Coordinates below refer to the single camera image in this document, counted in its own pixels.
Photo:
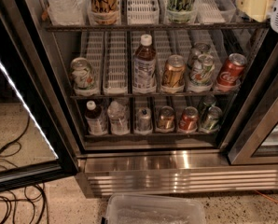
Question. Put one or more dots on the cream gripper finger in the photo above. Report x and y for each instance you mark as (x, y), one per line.
(258, 10)

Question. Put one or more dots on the red coca cola can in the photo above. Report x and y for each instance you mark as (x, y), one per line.
(231, 71)

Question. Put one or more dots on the silver can behind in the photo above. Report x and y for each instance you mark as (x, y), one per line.
(197, 49)

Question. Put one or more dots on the white green can front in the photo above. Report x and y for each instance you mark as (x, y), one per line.
(202, 70)

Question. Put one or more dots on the white green can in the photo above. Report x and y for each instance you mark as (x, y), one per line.
(202, 70)
(82, 74)

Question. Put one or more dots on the green can bottom behind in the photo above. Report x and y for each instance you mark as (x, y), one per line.
(205, 103)

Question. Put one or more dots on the gold soda can middle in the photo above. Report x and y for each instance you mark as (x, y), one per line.
(174, 70)

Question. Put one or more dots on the stainless steel fridge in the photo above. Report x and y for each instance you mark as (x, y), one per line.
(241, 154)

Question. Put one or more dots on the green can bottom front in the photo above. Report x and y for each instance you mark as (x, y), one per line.
(211, 118)

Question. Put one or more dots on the brown tea bottle middle shelf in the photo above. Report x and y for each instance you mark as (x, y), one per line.
(144, 66)

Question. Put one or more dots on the brown tea bottle shelf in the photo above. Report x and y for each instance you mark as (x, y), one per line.
(144, 66)
(96, 117)

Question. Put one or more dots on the red can bottom shelf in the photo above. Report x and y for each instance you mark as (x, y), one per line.
(188, 121)

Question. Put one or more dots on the gold can bottom shelf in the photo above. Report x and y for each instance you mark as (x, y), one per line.
(166, 118)

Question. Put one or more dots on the silver can bottom shelf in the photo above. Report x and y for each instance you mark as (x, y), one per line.
(144, 119)

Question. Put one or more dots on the clear water bottle bottom shelf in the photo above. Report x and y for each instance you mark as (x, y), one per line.
(117, 114)

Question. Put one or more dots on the clear water bottle shelf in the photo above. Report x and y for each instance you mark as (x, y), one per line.
(117, 114)
(67, 12)

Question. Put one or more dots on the clear water bottle top shelf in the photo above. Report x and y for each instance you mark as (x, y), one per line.
(67, 12)

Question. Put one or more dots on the white green can left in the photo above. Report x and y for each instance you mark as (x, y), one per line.
(82, 74)

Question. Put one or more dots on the brown tea bottle bottom shelf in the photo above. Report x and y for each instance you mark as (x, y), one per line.
(96, 117)

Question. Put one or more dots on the open glass fridge door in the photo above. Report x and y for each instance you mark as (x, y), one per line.
(36, 142)

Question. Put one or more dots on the clear plastic bin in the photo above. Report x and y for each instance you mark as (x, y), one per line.
(152, 209)

